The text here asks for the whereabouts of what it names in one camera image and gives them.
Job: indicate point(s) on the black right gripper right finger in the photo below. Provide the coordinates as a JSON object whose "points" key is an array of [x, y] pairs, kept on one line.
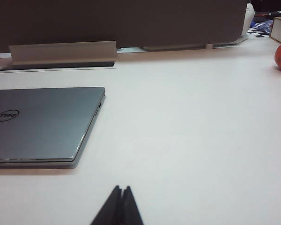
{"points": [[131, 208]]}

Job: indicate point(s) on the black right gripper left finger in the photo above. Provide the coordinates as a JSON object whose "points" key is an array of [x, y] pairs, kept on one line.
{"points": [[112, 208]]}

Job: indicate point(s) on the silver Dell laptop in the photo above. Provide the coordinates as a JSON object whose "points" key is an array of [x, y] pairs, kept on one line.
{"points": [[37, 122]]}

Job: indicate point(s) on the white flat base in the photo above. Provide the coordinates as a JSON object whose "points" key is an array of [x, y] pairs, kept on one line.
{"points": [[173, 47]]}

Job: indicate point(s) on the taupe fabric desk divider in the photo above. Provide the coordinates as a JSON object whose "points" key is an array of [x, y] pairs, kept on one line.
{"points": [[107, 21]]}

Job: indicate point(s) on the white rounded object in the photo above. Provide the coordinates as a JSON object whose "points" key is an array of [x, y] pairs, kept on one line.
{"points": [[249, 18]]}

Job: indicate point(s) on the blue cloth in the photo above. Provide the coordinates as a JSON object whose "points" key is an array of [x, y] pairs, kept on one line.
{"points": [[262, 24]]}

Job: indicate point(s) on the white brown cardboard box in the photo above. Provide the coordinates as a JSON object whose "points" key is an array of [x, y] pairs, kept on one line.
{"points": [[277, 30]]}

